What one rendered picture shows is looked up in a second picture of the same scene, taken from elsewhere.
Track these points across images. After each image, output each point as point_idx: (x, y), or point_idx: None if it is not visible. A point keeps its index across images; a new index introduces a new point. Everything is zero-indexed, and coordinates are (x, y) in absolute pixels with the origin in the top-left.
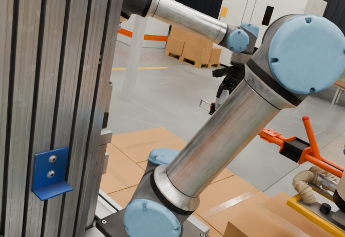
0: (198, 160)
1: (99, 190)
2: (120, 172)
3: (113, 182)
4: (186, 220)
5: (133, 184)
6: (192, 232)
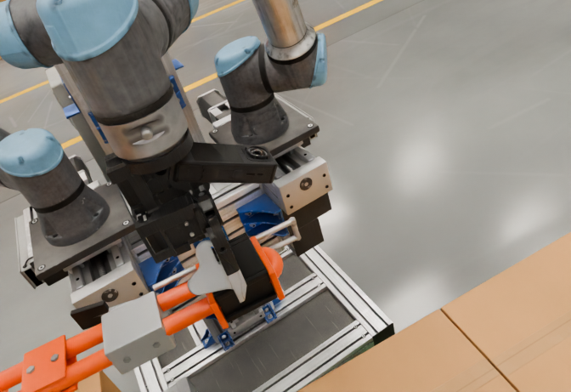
0: None
1: (217, 201)
2: (556, 349)
3: (504, 332)
4: (72, 253)
5: (510, 377)
6: (52, 257)
